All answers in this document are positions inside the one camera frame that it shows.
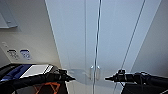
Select white door handle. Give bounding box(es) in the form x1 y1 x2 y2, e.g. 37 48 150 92
89 65 95 81
95 65 101 81

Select white wardrobe door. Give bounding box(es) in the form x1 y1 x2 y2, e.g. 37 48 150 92
44 0 100 94
95 0 147 94

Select white bin lid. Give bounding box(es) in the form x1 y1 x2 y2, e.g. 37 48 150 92
20 64 54 79

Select black waste bin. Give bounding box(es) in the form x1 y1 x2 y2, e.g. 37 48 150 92
0 63 18 77

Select white first aid cabinet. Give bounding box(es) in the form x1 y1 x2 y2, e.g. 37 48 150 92
0 0 18 29

